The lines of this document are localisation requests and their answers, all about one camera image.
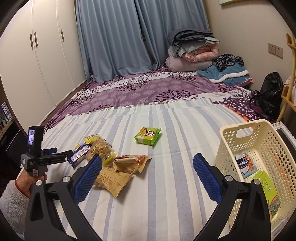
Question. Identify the folded blanket pile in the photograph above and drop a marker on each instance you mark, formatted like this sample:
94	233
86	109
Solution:
191	50

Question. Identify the blue-grey curtain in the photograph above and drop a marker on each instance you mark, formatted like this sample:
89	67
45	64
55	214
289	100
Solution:
119	38

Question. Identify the white wicker glass table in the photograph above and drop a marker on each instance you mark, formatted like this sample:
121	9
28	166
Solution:
286	135

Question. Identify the clear bag of cookies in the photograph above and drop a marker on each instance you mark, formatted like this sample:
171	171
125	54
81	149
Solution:
102	149

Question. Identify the blue and patterned clothes pile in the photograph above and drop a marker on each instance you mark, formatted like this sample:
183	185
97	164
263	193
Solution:
227	69

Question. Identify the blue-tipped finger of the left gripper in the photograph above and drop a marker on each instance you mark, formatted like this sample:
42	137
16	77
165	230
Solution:
50	151

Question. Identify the green salty seaweed bag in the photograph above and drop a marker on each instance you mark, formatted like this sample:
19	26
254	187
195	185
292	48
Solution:
270	192

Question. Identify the person's left hand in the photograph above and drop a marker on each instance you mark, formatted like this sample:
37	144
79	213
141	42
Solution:
24	181

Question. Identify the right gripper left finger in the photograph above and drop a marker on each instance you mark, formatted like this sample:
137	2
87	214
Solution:
42	219

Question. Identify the purple floral bedsheet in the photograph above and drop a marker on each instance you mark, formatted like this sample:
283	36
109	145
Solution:
155	86

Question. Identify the blue snack packet in basket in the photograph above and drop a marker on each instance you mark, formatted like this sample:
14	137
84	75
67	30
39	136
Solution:
246	164

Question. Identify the striped white blue cloth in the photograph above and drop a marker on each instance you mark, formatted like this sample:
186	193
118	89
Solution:
166	201

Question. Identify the cream plastic laundry basket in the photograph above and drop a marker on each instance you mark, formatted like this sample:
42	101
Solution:
269	153

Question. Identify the beige wall socket plate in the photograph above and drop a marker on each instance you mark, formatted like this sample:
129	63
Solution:
276	50

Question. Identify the blue white snack packet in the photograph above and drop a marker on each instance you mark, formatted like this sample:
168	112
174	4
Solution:
79	155

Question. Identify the black bag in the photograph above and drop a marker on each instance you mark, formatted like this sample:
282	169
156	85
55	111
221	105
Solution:
266	103

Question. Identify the framed wall picture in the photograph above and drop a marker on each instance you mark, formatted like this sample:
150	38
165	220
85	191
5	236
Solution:
225	2

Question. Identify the brown latte pastry bag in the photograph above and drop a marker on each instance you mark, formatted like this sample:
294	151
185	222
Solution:
130	163

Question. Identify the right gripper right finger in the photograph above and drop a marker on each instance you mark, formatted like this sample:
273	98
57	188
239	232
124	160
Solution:
252	221

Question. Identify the wooden yellow shelf unit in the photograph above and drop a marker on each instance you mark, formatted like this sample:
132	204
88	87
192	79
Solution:
287	90

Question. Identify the yellow bibizan snack packet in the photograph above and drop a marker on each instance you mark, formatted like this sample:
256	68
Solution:
89	140

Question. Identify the grey fuzzy left sleeve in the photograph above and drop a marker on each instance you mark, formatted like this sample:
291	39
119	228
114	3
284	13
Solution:
14	208

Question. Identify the white wardrobe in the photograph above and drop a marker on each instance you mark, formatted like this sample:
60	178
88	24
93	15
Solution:
41	63

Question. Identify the green orange cracker pack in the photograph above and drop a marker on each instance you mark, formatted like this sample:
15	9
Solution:
147	136

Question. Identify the tan kraft snack bag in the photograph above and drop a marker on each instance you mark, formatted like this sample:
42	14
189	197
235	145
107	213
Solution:
112	180

